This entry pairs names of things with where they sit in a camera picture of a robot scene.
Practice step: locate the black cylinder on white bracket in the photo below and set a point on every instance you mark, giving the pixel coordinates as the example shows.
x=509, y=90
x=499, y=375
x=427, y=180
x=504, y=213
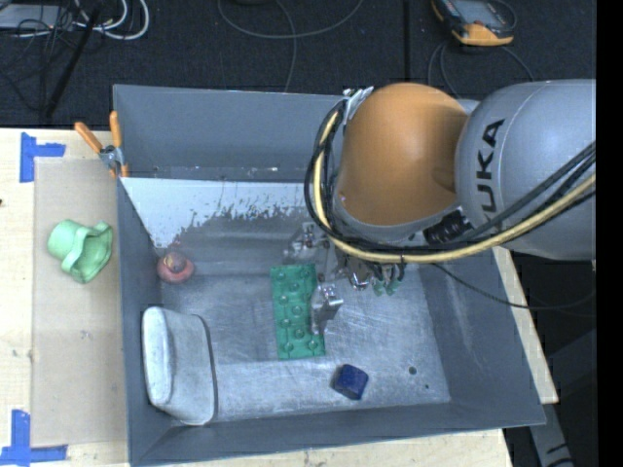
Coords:
x=445, y=229

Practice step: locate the brown cardboard board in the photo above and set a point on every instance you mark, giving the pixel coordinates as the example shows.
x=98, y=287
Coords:
x=73, y=348

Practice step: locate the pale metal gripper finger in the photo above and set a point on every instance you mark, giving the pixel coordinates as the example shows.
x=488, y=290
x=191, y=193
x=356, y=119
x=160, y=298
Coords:
x=303, y=243
x=326, y=309

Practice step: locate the light green cup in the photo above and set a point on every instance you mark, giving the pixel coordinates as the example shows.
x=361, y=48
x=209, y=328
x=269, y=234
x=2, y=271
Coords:
x=83, y=251

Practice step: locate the dark green flat block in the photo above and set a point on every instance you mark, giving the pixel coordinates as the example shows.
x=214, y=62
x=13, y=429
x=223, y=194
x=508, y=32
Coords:
x=292, y=309

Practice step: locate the grey metal bin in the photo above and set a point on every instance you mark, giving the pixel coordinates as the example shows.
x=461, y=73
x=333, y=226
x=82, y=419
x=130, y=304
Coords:
x=379, y=338

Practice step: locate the dark blue block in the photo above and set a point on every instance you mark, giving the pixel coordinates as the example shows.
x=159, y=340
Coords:
x=350, y=381

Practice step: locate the red-orange toy fruit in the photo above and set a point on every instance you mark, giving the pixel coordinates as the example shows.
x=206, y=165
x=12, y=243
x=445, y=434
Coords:
x=175, y=266

